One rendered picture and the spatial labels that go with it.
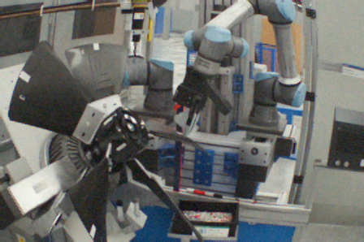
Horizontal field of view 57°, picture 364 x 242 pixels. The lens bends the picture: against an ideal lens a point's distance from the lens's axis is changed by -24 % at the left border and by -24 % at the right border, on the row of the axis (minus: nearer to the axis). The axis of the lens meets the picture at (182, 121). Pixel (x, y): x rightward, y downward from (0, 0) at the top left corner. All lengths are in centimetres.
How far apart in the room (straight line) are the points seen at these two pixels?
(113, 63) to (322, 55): 183
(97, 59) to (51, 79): 30
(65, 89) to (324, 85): 211
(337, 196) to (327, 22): 134
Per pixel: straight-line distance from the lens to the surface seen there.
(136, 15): 109
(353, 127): 131
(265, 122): 182
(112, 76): 118
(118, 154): 103
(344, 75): 279
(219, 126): 201
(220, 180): 195
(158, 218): 167
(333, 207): 308
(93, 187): 86
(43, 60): 97
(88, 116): 103
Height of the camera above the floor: 152
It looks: 15 degrees down
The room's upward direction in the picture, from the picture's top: 3 degrees clockwise
